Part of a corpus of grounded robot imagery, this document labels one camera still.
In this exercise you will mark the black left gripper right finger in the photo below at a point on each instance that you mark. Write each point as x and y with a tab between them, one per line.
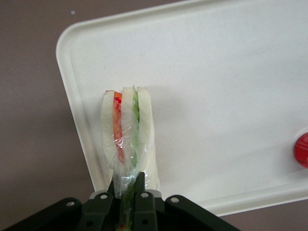
149	209

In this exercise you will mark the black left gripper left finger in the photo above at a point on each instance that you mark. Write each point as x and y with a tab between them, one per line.
96	211

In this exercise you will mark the plastic-wrapped sandwich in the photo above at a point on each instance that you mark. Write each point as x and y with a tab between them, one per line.
130	134

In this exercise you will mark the cream white plastic tray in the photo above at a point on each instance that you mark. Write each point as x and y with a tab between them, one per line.
204	96

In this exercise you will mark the round red object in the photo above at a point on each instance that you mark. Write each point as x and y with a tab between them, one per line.
302	150

